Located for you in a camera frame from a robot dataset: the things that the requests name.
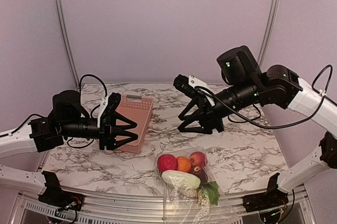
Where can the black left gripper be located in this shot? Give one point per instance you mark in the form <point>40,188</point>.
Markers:
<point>106,138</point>

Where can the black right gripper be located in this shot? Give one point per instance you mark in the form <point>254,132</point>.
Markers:
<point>206,115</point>

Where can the pink perforated plastic basket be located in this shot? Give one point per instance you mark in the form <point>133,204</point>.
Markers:
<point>138,109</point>

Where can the red toy apple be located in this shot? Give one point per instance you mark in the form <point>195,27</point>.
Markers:
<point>198,158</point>
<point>167,162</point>

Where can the orange toy orange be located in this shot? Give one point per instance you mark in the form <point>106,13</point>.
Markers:
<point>183,164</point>

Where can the dark maroon toy fruit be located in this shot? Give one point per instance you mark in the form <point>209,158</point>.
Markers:
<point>200,172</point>

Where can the white toy vegetable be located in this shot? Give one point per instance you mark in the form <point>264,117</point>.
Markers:
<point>189,193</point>
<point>180,180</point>

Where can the clear pink zip top bag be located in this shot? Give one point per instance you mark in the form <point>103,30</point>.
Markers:
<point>180,209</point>

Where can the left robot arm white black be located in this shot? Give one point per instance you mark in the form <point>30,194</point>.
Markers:
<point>68,119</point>

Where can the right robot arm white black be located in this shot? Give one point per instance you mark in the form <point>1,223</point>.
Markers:
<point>248,85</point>

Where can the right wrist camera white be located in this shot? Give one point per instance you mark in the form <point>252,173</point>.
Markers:
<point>197,90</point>

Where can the aluminium front rail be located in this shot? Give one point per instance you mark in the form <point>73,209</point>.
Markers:
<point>119,208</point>

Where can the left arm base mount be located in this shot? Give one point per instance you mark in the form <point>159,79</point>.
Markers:
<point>54,195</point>

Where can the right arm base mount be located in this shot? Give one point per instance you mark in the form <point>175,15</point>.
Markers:
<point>272,197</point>

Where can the right aluminium frame post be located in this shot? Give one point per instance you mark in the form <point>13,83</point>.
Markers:
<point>268,31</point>

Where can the aluminium frame post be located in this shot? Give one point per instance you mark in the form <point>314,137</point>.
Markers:
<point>66,41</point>
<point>268,31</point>

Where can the left aluminium frame post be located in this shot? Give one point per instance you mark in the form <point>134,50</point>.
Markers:
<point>66,41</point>

